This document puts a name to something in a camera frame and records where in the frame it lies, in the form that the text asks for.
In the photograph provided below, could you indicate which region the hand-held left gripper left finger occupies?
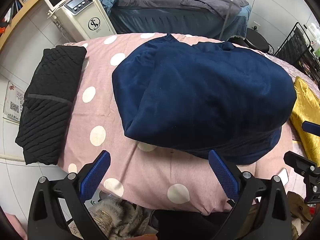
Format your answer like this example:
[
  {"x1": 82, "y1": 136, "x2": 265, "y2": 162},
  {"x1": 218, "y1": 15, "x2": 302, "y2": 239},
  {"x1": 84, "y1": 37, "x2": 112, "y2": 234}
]
[{"x1": 27, "y1": 150, "x2": 111, "y2": 240}]

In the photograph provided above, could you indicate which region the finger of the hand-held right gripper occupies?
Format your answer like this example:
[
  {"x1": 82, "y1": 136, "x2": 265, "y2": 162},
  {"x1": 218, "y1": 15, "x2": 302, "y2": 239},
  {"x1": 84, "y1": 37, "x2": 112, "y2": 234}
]
[
  {"x1": 283, "y1": 151, "x2": 320, "y2": 204},
  {"x1": 302, "y1": 121, "x2": 320, "y2": 133}
]

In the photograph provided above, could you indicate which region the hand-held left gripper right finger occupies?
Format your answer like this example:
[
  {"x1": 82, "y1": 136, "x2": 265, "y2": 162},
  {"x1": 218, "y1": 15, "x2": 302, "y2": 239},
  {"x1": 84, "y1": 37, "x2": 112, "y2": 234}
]
[{"x1": 208, "y1": 149, "x2": 293, "y2": 240}]

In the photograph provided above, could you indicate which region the navy blue fleece jacket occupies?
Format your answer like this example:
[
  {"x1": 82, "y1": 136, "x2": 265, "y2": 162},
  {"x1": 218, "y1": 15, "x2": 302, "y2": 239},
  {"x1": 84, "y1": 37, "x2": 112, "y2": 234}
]
[{"x1": 112, "y1": 33, "x2": 297, "y2": 166}]

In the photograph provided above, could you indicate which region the golden yellow cloth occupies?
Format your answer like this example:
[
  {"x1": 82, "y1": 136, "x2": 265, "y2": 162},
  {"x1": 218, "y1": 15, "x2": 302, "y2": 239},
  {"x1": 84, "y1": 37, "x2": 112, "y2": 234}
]
[{"x1": 289, "y1": 76, "x2": 320, "y2": 166}]

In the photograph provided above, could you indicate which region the olive cloth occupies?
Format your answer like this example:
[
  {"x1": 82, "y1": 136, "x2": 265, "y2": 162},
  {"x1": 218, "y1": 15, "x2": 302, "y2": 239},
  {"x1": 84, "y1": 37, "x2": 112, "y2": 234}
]
[{"x1": 286, "y1": 191, "x2": 313, "y2": 240}]

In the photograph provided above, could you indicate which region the fur-trimmed beige coat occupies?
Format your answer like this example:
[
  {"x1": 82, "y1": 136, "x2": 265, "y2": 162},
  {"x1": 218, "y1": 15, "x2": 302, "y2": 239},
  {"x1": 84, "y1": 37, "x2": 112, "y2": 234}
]
[{"x1": 86, "y1": 197, "x2": 157, "y2": 240}]

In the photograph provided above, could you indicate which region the pink polka dot bedsheet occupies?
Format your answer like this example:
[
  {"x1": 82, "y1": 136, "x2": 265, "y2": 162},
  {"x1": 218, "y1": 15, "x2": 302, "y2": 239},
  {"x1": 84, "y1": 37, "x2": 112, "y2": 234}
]
[{"x1": 57, "y1": 32, "x2": 320, "y2": 216}]

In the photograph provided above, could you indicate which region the dark cloth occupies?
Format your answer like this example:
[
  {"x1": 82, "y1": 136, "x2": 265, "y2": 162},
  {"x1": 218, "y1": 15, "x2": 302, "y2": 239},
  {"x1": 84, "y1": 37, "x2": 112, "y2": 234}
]
[{"x1": 150, "y1": 208, "x2": 233, "y2": 240}]

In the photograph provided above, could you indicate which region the black folded knit garment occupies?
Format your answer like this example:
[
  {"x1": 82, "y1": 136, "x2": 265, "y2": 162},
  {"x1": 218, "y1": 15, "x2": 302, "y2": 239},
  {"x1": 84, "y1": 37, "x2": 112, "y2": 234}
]
[{"x1": 15, "y1": 45, "x2": 87, "y2": 166}]

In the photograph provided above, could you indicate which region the white plastic bottle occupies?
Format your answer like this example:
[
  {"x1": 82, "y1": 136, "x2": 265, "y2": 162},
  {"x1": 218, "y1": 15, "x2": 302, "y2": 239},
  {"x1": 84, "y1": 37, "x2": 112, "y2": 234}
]
[{"x1": 309, "y1": 22, "x2": 320, "y2": 40}]

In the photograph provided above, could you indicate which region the black round stool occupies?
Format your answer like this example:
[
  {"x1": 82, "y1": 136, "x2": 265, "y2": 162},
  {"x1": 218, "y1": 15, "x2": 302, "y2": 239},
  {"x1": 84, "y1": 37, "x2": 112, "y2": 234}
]
[{"x1": 244, "y1": 27, "x2": 275, "y2": 55}]

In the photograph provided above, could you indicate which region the white pole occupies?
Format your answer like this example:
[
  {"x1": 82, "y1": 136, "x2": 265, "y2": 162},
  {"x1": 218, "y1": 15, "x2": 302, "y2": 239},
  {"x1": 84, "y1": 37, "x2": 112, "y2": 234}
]
[{"x1": 220, "y1": 0, "x2": 238, "y2": 41}]

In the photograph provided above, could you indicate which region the grey blanket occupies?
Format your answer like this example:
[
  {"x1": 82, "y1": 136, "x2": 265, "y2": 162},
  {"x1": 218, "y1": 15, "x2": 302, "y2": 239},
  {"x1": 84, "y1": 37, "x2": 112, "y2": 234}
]
[{"x1": 180, "y1": 0, "x2": 250, "y2": 18}]

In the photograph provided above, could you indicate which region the white machine with screen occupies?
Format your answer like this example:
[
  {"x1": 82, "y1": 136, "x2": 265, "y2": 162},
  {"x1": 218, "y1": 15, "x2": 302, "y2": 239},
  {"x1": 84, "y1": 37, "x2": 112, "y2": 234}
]
[{"x1": 41, "y1": 0, "x2": 117, "y2": 46}]

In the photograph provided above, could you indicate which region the bed with dark cover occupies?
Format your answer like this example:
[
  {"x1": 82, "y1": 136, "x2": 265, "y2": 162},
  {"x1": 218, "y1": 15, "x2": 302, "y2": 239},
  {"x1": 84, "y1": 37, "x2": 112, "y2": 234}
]
[{"x1": 96, "y1": 0, "x2": 252, "y2": 42}]

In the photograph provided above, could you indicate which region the wooden shelf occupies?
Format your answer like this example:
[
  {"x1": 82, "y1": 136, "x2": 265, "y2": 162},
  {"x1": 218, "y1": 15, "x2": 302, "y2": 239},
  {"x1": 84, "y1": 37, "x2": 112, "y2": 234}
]
[{"x1": 0, "y1": 0, "x2": 84, "y2": 46}]

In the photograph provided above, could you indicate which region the black wire rack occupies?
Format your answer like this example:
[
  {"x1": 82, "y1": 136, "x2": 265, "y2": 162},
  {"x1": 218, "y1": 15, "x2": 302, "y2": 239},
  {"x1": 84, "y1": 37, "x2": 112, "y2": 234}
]
[{"x1": 273, "y1": 22, "x2": 320, "y2": 83}]

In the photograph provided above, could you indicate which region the paper wall notice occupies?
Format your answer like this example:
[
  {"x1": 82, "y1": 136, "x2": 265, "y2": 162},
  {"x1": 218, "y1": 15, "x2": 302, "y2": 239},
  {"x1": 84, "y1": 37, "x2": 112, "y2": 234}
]
[{"x1": 3, "y1": 81, "x2": 26, "y2": 123}]

